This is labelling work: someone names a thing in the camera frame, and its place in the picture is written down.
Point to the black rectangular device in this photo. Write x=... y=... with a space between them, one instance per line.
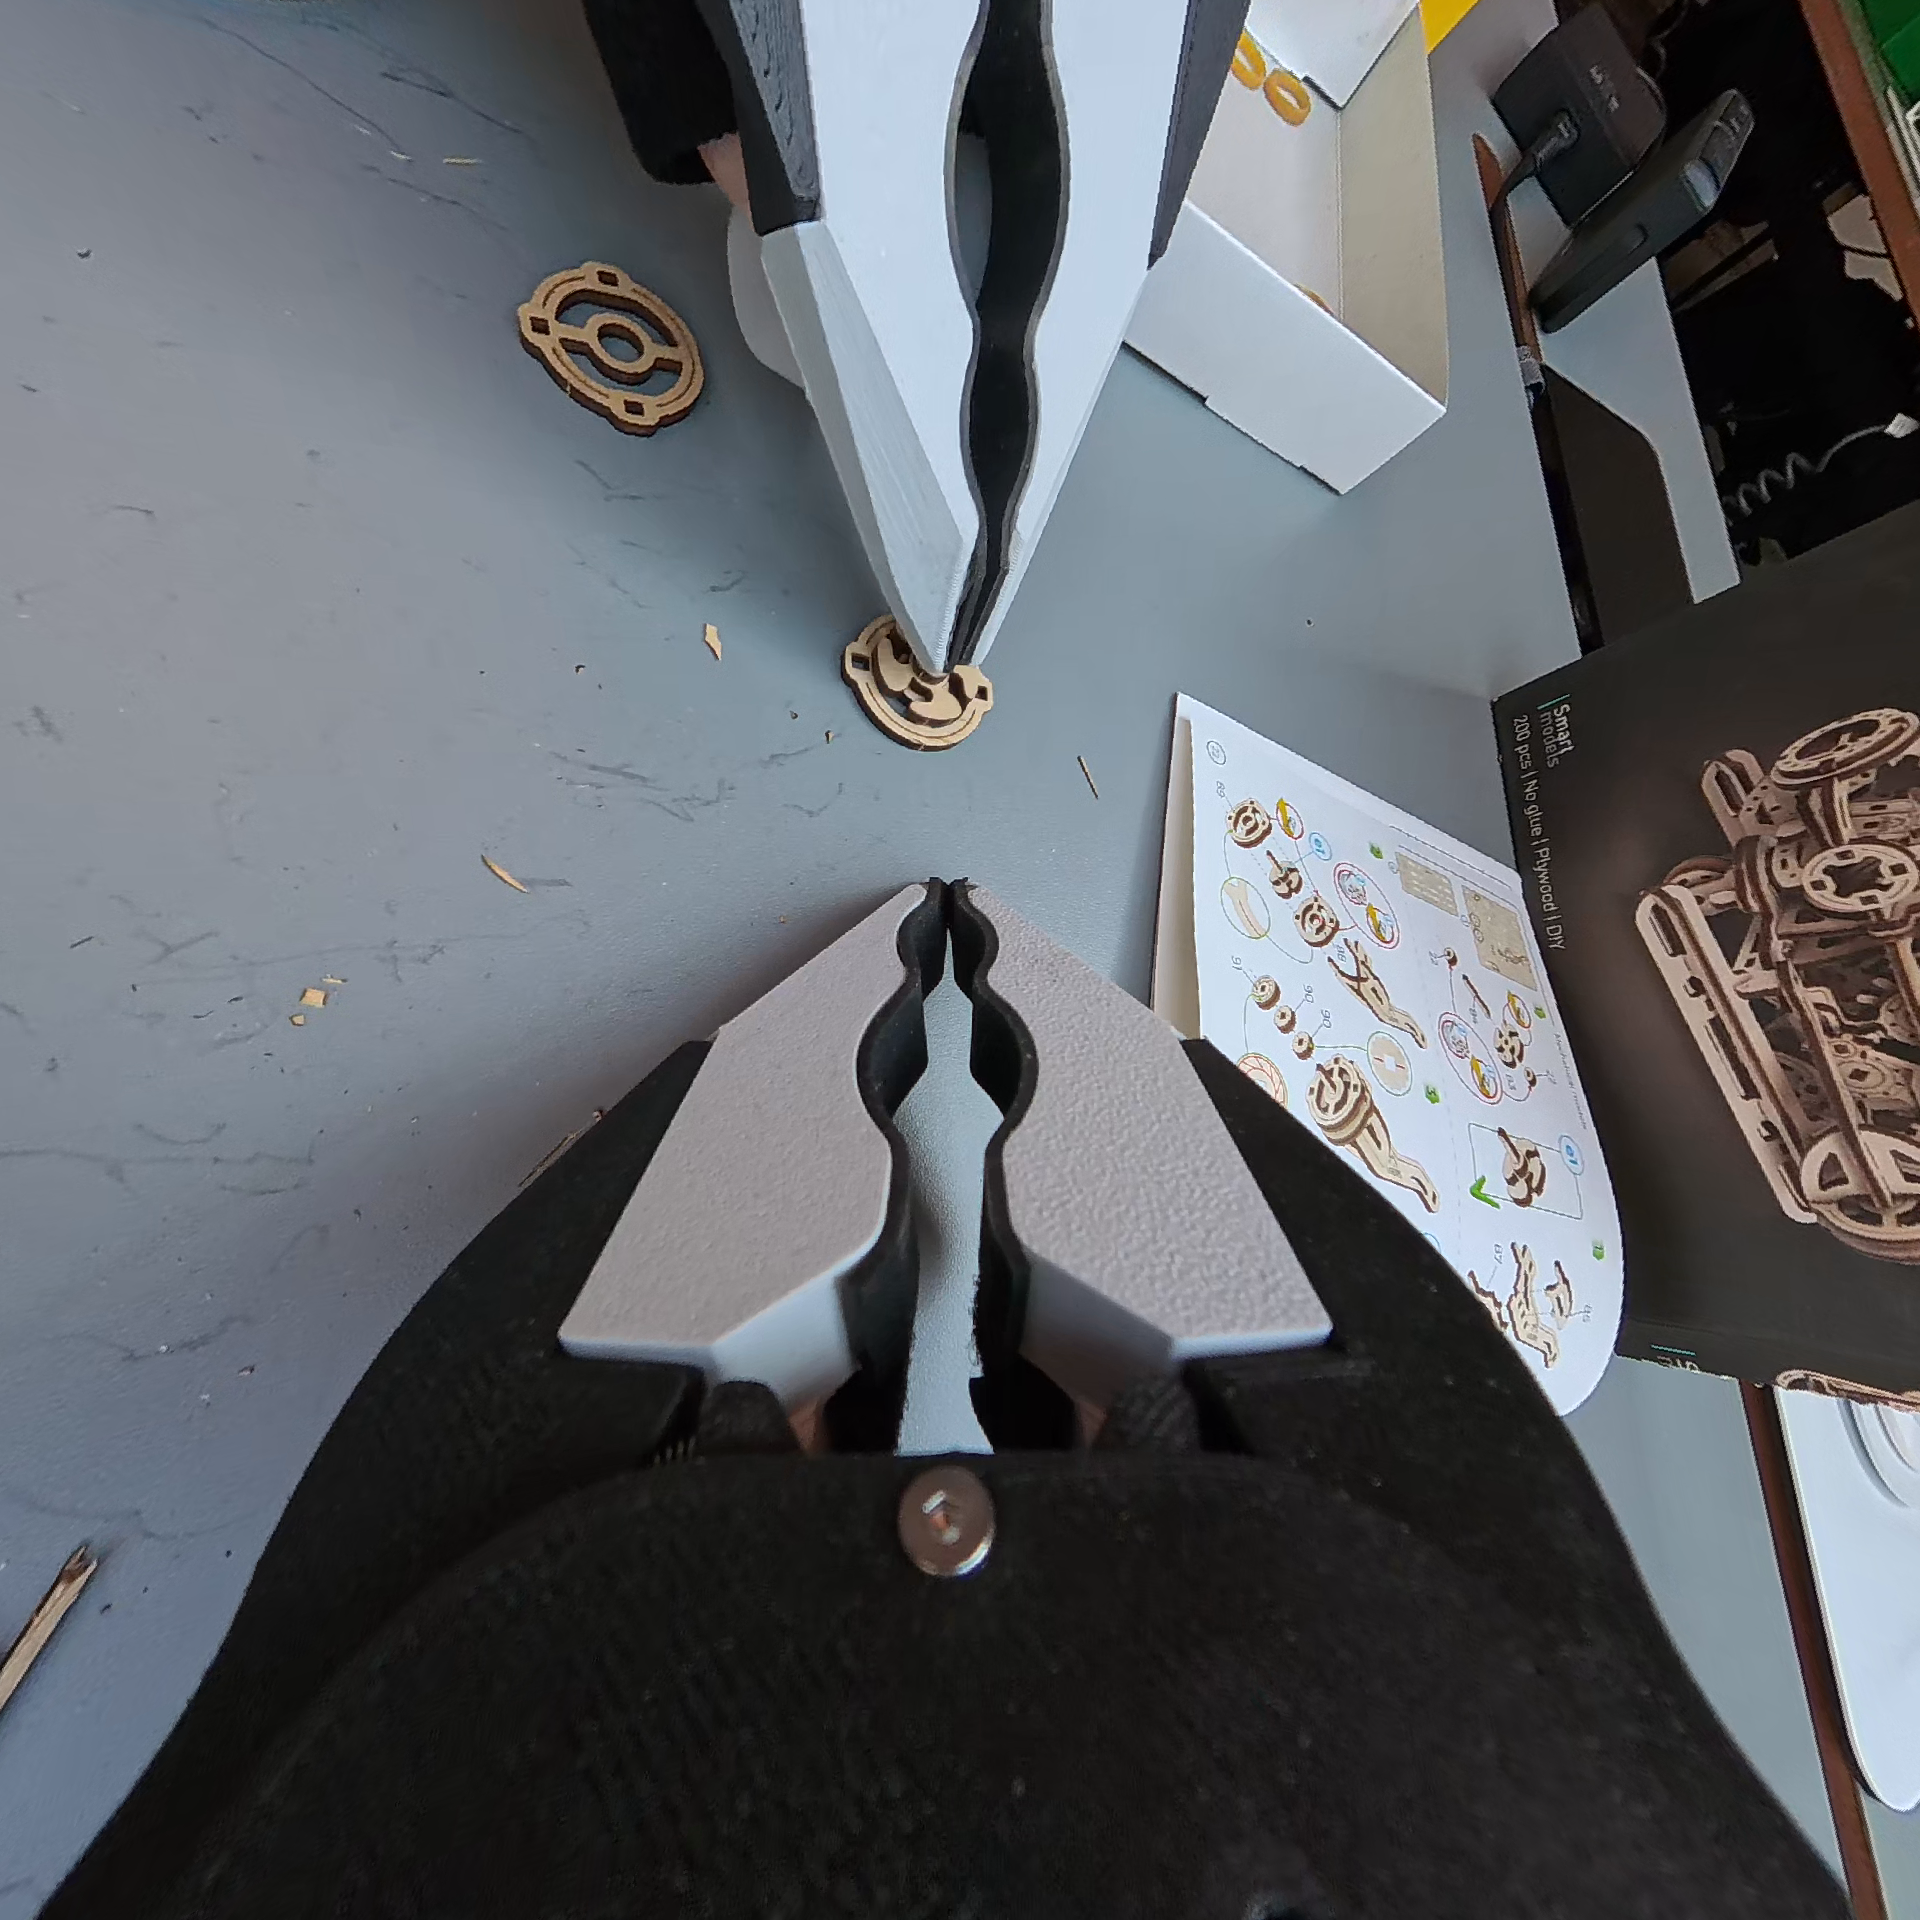
x=1650 y=228

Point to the thin wooden strip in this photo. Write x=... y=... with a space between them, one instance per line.
x=51 y=1613

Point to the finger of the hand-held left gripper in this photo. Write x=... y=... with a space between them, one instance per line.
x=854 y=332
x=1110 y=228

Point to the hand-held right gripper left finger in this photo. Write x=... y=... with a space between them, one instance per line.
x=734 y=1202

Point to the black model kit box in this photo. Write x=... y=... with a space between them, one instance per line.
x=1617 y=899

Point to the instruction booklet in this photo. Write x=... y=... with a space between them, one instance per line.
x=1349 y=931

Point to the black power adapter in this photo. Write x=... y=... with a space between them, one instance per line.
x=1592 y=105

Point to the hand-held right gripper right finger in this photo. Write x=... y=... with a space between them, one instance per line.
x=1155 y=1202

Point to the white cardboard box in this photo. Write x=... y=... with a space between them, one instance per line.
x=1276 y=376

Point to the group of tan rubber bands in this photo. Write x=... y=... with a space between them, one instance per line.
x=1267 y=91

